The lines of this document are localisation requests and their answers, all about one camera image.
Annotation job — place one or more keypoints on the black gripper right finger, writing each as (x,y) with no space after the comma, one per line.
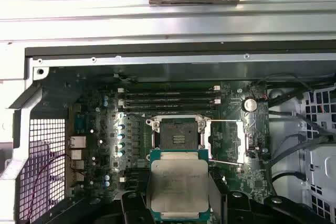
(236,205)

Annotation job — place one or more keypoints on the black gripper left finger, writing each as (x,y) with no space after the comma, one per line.
(131,203)

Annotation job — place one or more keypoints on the silver-topped CPU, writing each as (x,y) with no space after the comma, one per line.
(178,182)

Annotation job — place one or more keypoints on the white-latched RAM slot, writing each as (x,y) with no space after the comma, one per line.
(121,179)
(168,106)
(168,93)

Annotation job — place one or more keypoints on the CPU socket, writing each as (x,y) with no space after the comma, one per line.
(168,129)

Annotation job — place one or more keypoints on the black-latched RAM slot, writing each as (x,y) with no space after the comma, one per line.
(168,113)
(168,100)

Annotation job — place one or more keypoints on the green motherboard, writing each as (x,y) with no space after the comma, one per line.
(249,182)

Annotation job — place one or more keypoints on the silver metal disk cage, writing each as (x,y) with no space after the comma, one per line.
(320,161)

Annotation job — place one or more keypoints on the round coin battery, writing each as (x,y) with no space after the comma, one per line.
(249,104)

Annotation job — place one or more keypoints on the black open PC case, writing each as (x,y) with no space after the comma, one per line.
(157,51)

